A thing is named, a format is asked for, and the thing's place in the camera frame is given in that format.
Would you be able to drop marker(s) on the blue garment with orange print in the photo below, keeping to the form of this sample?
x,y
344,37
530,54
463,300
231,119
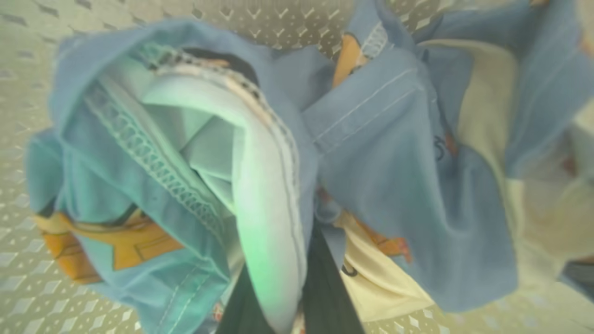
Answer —
x,y
385,162

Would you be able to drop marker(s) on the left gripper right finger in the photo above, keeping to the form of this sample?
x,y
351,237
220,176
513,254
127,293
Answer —
x,y
325,297

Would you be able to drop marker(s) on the white garment with lace trim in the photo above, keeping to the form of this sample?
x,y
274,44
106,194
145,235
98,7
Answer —
x,y
264,185

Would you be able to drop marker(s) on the cream perforated laundry basket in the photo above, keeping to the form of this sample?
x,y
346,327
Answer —
x,y
28,287

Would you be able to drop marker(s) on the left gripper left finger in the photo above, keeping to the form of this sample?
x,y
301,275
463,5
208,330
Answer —
x,y
243,311

